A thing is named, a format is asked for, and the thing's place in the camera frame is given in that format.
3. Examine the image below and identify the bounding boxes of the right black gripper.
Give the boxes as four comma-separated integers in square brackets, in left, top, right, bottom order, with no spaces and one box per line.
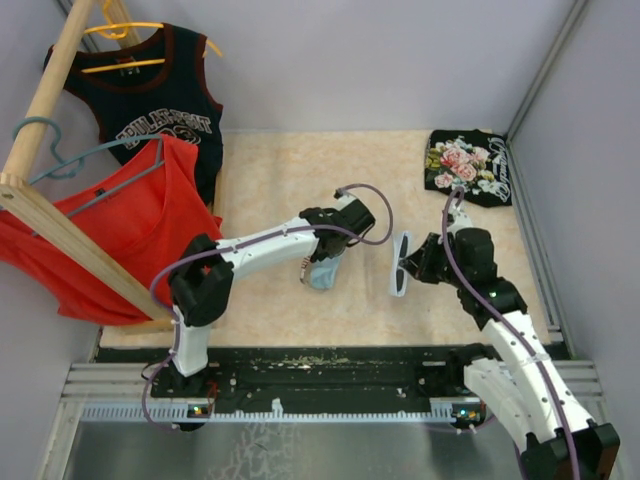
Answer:
[400,232,469,289]

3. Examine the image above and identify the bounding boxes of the light blue cleaning cloth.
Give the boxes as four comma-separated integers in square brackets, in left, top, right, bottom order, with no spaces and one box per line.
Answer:
[305,255,345,292]

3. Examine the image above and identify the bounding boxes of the newspaper print glasses case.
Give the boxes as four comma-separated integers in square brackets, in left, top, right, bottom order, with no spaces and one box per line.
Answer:
[298,253,346,292]

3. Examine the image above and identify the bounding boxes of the white frame sunglasses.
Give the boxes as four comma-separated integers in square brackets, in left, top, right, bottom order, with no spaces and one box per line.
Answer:
[389,231,412,298]

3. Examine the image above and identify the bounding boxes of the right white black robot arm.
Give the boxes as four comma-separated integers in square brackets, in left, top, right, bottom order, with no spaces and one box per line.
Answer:
[398,227,620,479]

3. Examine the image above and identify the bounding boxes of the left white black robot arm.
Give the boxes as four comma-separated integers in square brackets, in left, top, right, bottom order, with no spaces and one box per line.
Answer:
[168,194,375,397]

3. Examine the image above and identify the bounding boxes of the black floral folded shirt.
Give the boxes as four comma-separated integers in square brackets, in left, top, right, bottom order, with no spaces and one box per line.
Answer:
[424,129,512,208]

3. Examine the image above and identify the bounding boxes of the red tank top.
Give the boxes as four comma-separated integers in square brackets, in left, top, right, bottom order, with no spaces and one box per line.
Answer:
[1,136,222,326]

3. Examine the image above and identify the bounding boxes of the navy basketball tank top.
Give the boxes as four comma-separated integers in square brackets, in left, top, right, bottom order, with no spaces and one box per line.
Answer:
[64,23,223,204]

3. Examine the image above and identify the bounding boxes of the blue grey clothes hanger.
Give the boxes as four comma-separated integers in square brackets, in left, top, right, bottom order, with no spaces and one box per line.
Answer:
[12,116,165,219]

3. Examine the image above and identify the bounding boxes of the yellow clothes hanger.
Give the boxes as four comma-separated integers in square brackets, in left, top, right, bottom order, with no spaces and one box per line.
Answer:
[71,22,224,83]

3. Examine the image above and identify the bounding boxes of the wooden clothes rack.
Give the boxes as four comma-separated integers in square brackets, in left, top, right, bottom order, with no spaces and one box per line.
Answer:
[0,0,224,336]

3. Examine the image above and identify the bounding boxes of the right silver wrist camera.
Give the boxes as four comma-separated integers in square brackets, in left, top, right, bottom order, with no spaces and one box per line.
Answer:
[446,204,474,235]

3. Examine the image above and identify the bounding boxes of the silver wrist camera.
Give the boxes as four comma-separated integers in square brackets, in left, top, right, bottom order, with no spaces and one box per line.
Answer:
[334,188,357,211]
[446,204,474,235]

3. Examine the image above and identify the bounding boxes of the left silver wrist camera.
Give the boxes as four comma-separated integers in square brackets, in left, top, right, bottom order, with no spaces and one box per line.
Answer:
[334,188,357,211]

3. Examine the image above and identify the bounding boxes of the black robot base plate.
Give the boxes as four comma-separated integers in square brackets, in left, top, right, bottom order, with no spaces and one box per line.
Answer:
[89,345,493,423]

